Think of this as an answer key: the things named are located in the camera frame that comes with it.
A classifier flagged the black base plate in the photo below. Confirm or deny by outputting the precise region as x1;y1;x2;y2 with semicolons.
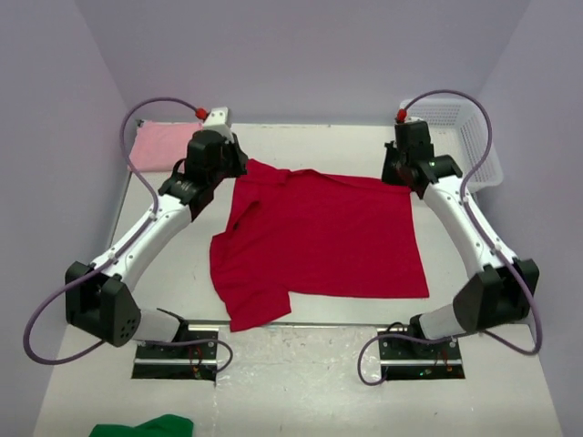
377;339;465;381
131;324;219;381

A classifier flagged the red t shirt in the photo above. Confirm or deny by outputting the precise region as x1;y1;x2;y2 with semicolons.
210;160;429;331

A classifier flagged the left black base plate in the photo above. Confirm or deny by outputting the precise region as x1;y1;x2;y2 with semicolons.
131;324;219;381

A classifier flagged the green t shirt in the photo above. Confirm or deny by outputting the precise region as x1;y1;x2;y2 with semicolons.
89;414;195;437

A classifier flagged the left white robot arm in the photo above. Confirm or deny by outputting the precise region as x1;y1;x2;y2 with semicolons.
66;125;247;358

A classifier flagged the folded pink t shirt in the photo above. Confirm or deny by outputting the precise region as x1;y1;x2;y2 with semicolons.
129;120;202;173

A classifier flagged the white plastic basket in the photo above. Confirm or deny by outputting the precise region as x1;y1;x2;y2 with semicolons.
407;96;504;194

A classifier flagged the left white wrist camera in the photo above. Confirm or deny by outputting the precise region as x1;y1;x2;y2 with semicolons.
202;107;232;137

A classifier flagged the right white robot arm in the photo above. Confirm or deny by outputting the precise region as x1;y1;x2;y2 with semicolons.
382;116;539;358

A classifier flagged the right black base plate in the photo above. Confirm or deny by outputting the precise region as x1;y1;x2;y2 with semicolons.
377;339;465;381

